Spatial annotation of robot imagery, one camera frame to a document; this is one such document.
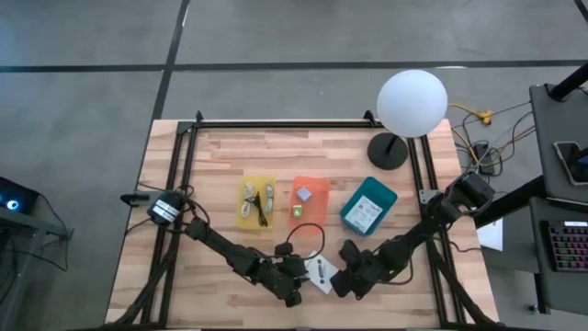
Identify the black smartphone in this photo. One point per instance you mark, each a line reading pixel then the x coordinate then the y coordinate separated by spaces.
pixel 572 161

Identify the grey desk top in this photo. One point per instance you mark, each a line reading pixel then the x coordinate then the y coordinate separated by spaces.
pixel 551 128

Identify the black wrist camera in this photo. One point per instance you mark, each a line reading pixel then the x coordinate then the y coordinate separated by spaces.
pixel 350 248
pixel 284 249

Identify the small lilac cube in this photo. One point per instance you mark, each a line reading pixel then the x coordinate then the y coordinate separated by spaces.
pixel 304 194

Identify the backlit black keyboard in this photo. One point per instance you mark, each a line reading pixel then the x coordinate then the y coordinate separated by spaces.
pixel 569 248

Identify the teal plastic bin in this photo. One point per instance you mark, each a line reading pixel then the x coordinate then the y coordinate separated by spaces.
pixel 381 190

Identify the black desk crossbar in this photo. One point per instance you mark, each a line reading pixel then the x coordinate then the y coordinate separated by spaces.
pixel 514 200

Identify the black aluminium table frame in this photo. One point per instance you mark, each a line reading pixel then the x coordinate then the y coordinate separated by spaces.
pixel 298 124

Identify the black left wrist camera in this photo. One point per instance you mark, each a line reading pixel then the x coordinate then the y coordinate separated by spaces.
pixel 284 249

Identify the black arm base clamp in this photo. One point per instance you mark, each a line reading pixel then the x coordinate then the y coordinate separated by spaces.
pixel 133 199

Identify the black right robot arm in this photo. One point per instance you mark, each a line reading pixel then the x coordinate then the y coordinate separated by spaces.
pixel 413 239

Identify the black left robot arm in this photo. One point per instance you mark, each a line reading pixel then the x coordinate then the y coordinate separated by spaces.
pixel 220 243

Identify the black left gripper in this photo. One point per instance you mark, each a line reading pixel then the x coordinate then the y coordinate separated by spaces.
pixel 278 278

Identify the dark desk top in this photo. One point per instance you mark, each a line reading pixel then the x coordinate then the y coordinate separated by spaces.
pixel 542 285

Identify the orange translucent plastic bin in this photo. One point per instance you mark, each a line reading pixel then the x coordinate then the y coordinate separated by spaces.
pixel 314 202

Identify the black computer with blue light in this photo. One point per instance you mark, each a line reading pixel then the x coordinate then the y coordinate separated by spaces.
pixel 16 197

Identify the white printed booklet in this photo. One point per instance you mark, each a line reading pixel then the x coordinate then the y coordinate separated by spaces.
pixel 364 214

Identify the grey computer stand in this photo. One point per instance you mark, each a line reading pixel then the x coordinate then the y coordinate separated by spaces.
pixel 27 225

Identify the yellow translucent plastic bin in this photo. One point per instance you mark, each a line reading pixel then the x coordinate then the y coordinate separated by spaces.
pixel 245 184

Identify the white card with black part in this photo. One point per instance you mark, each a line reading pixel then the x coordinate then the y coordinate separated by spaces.
pixel 321 273

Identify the small pale green cube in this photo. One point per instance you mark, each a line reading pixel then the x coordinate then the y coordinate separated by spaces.
pixel 297 211

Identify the black power brick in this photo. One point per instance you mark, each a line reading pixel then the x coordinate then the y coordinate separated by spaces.
pixel 483 156

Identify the black monitor pole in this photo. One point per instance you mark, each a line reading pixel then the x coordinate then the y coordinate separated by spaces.
pixel 569 82

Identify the white paper sheet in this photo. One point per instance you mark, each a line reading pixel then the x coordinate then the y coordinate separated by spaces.
pixel 494 236

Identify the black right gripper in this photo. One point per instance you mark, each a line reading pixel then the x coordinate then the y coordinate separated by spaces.
pixel 372 273

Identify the white globe table lamp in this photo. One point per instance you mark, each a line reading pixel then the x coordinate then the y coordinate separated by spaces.
pixel 411 103

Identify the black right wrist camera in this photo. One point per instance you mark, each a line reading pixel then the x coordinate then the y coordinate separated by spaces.
pixel 350 248

